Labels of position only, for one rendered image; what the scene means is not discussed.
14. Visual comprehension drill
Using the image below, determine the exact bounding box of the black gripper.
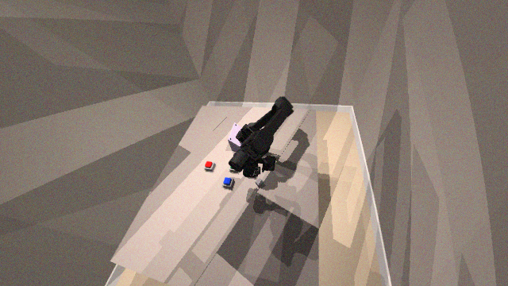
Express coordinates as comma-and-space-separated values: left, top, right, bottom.
256, 156, 276, 172

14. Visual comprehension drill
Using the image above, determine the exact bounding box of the blue button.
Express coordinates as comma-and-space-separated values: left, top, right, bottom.
222, 177, 234, 188

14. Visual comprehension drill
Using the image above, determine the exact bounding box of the red button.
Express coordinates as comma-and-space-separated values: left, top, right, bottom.
204, 161, 215, 172

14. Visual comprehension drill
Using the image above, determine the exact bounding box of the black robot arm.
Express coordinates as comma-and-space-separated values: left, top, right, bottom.
229, 96, 294, 178

